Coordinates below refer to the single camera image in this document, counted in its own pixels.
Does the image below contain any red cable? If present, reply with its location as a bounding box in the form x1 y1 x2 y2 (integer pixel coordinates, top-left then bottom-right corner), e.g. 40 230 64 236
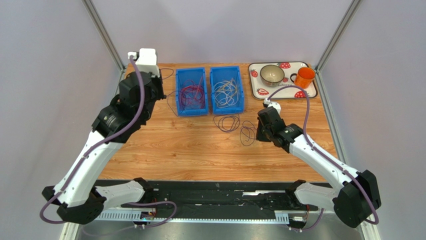
178 79 207 110

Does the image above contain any white cable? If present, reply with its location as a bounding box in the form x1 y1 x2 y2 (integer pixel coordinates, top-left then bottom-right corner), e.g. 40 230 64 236
212 79 241 110

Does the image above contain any yellow cable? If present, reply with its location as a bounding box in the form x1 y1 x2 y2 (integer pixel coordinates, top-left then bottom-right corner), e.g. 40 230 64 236
212 78 241 109

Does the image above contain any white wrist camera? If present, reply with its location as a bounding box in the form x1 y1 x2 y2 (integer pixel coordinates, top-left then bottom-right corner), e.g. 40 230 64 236
263 98 282 114
127 48 161 77

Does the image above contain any left blue plastic bin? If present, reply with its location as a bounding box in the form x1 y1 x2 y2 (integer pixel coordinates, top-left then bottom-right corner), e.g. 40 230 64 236
175 67 209 117

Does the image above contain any right aluminium frame post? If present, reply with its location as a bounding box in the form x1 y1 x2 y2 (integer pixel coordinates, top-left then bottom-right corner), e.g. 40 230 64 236
315 0 363 72

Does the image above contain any right blue plastic bin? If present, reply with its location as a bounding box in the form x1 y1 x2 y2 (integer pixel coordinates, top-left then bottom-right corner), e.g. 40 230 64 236
209 65 245 115

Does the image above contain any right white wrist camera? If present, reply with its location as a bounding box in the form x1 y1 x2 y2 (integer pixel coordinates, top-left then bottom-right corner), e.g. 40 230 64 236
263 98 282 114

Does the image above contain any aluminium frame post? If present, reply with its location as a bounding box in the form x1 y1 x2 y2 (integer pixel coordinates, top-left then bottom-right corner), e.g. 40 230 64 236
81 0 126 73
315 0 363 72

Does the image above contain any left aluminium frame post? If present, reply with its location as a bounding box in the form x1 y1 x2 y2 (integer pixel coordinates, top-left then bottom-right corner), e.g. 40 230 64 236
81 0 126 73

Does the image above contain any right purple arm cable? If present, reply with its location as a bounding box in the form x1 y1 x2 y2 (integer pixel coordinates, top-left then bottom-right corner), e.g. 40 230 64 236
266 84 380 226

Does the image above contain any blue plastic bin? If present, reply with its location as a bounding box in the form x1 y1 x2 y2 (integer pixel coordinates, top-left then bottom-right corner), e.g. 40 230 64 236
209 65 245 115
175 67 209 117

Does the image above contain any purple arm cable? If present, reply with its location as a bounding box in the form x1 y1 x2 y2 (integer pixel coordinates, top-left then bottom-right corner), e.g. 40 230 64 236
266 84 380 226
39 56 146 225

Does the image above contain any orange cable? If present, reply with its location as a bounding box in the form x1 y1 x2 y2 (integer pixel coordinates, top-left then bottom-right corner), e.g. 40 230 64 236
179 73 207 110

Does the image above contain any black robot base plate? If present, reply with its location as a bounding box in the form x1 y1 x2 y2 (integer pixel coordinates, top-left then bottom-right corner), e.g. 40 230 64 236
142 180 319 219

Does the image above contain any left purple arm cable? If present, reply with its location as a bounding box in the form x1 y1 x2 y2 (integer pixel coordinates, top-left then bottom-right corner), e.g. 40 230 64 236
39 56 146 225

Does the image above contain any orange mug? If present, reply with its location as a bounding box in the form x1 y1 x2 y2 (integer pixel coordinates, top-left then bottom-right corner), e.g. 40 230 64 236
290 67 316 89

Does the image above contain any dark blue cable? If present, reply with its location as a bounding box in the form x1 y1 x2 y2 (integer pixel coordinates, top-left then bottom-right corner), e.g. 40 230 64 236
159 67 259 147

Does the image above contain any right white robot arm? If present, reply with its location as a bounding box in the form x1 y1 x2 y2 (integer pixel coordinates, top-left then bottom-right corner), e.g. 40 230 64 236
256 106 382 228

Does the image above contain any slotted cable duct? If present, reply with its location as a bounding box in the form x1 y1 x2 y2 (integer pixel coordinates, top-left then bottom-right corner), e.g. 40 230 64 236
96 209 290 225

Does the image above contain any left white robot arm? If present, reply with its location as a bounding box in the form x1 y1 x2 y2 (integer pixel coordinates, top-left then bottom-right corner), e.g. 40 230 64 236
42 71 166 225

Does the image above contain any beige ceramic bowl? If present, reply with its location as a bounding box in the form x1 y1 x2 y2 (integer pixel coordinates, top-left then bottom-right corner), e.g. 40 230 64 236
260 64 285 87

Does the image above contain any strawberry print tray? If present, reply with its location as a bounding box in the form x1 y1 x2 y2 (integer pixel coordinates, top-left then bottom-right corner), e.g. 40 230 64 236
248 61 310 100

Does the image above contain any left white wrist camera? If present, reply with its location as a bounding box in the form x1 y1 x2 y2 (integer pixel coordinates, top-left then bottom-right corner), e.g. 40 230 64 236
127 48 161 77

